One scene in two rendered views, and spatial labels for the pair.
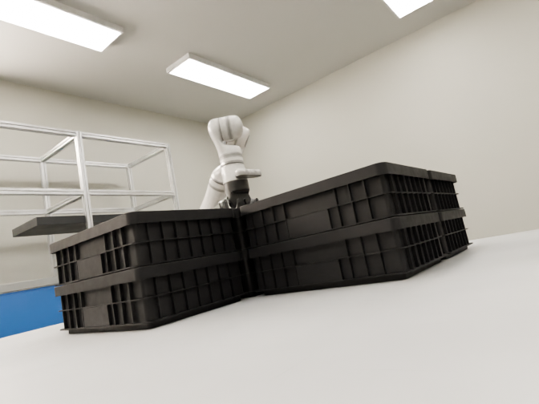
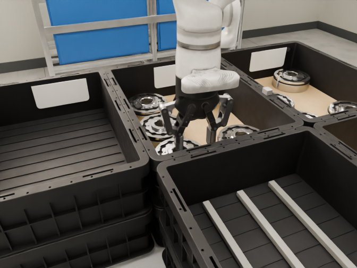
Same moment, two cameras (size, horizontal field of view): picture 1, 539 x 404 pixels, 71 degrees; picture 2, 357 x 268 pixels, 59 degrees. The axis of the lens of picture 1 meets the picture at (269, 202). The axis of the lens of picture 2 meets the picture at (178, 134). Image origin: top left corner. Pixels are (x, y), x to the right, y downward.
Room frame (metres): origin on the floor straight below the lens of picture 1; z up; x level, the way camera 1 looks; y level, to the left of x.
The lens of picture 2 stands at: (0.67, -0.13, 1.24)
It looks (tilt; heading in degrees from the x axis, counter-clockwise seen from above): 34 degrees down; 30
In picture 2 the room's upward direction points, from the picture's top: straight up
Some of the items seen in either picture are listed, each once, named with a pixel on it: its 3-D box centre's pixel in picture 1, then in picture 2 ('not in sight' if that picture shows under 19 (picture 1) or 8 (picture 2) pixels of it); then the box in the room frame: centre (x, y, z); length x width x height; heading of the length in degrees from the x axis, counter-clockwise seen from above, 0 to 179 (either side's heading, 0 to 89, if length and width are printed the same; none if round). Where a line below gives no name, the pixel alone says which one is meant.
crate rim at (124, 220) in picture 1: (141, 231); (45, 124); (0.97, 0.34, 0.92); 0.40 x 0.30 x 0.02; 52
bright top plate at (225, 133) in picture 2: not in sight; (241, 138); (1.20, 0.02, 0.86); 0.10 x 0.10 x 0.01
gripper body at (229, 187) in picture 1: (237, 195); (196, 94); (1.11, 0.09, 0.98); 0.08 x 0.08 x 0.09
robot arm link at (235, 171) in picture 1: (237, 171); (202, 59); (1.10, 0.07, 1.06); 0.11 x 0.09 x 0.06; 46
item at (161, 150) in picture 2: not in sight; (179, 153); (1.09, 0.11, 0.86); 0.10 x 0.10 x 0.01
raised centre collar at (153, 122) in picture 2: not in sight; (161, 124); (1.15, 0.19, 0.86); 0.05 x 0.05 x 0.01
